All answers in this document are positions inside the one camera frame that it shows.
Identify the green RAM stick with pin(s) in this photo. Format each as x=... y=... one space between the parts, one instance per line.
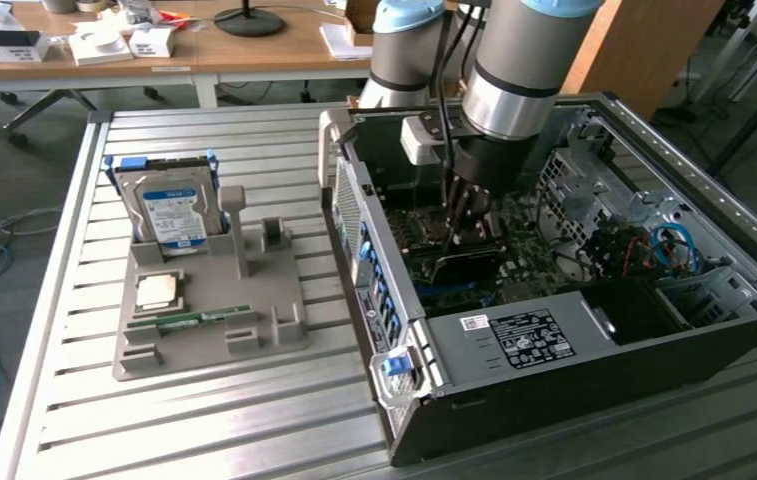
x=191 y=318

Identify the beige tape roll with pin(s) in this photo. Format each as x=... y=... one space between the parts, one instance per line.
x=91 y=5

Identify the grey power supply unit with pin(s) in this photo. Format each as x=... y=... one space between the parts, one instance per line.
x=472 y=350

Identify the grey plastic parts rack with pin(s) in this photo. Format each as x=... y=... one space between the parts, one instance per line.
x=218 y=290

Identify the wooden cabinet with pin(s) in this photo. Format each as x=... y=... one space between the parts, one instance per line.
x=672 y=50

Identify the white box with black insert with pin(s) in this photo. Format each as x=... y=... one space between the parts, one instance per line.
x=18 y=52

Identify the long wooden desk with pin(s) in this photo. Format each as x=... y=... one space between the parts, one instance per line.
x=85 y=70

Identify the white tape roll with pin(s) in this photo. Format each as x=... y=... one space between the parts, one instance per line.
x=99 y=39

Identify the brown cardboard box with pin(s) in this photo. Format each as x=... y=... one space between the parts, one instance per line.
x=360 y=20

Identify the silver CPU chip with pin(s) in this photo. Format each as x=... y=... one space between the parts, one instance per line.
x=157 y=291

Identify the CPU socket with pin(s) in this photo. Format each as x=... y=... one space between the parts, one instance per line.
x=432 y=225

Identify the blue expansion slot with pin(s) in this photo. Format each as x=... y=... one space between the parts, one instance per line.
x=448 y=290

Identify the graphics card with metal bracket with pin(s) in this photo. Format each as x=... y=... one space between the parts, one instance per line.
x=465 y=267

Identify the grey cup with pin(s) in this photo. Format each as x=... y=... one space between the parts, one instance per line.
x=59 y=5

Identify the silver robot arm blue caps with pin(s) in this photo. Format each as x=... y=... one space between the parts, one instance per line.
x=518 y=75

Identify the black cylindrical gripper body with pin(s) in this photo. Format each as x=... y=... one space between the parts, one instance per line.
x=492 y=160

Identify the black round lamp base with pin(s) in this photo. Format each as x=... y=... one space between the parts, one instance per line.
x=249 y=24

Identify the open black PC case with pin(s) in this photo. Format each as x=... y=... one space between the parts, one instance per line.
x=552 y=400

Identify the small white labelled box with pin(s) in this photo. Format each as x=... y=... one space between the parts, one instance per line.
x=151 y=45

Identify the perforated metal drive cage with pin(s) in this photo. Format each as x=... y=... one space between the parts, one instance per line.
x=572 y=200

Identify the hard disk in blue caddy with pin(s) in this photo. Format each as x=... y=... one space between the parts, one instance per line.
x=165 y=215

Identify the flat white box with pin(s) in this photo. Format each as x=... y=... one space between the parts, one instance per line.
x=101 y=56

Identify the white paper stack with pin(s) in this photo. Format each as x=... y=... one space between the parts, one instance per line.
x=345 y=47

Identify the blue case release latch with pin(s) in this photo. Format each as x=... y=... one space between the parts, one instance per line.
x=396 y=365

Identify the green motherboard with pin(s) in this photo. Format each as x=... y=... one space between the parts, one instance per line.
x=532 y=272

